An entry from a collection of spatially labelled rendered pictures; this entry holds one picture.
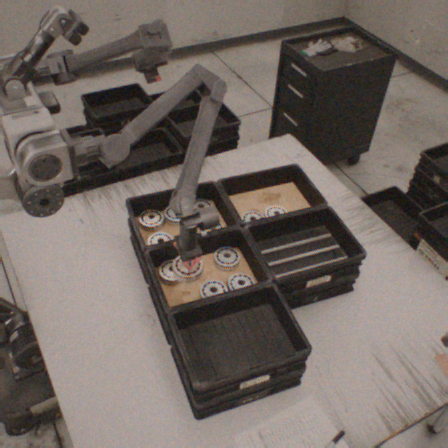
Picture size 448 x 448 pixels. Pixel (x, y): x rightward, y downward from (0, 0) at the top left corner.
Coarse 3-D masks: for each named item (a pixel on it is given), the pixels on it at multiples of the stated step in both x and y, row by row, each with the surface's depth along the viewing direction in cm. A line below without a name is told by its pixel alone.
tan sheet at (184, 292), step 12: (240, 252) 208; (204, 264) 202; (240, 264) 203; (204, 276) 198; (216, 276) 198; (228, 276) 199; (252, 276) 199; (168, 288) 193; (180, 288) 193; (192, 288) 194; (168, 300) 189; (180, 300) 189
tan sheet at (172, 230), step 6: (216, 210) 225; (138, 216) 220; (138, 222) 217; (222, 222) 220; (162, 228) 215; (168, 228) 216; (174, 228) 216; (198, 228) 216; (144, 234) 212; (150, 234) 213; (174, 234) 213; (144, 240) 210
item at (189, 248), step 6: (180, 240) 163; (186, 240) 161; (192, 240) 162; (180, 246) 165; (186, 246) 163; (192, 246) 164; (198, 246) 166; (186, 252) 164; (192, 252) 164; (198, 252) 164; (186, 258) 163
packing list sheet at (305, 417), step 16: (304, 400) 178; (288, 416) 173; (304, 416) 174; (320, 416) 174; (256, 432) 169; (272, 432) 169; (288, 432) 169; (304, 432) 170; (320, 432) 170; (336, 432) 170
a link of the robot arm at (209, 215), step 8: (184, 200) 156; (184, 208) 156; (192, 208) 157; (200, 208) 163; (208, 208) 162; (176, 216) 163; (184, 216) 156; (208, 216) 161; (216, 216) 162; (208, 224) 161; (216, 224) 162
